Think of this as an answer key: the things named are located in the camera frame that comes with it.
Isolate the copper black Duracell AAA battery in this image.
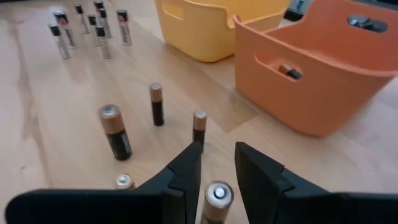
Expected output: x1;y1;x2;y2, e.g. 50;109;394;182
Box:
114;173;137;191
149;82;165;127
192;109;208;153

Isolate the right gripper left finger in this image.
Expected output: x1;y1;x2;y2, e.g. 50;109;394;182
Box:
4;141;203;224

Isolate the yellow plastic bin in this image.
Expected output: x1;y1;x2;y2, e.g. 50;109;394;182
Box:
154;0;292;63

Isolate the silver Energizer AA battery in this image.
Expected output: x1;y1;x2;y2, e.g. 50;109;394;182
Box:
74;4;90;34
53;11;78;50
116;9;133;47

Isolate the copper black Duracell AA battery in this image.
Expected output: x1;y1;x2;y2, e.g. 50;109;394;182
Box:
200;180;235;224
98;104;132;162
277;63;303;80

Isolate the orange plastic bin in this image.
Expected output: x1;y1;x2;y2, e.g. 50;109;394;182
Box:
233;0;398;138

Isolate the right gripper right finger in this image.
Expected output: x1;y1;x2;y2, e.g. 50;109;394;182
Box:
234;141;398;224

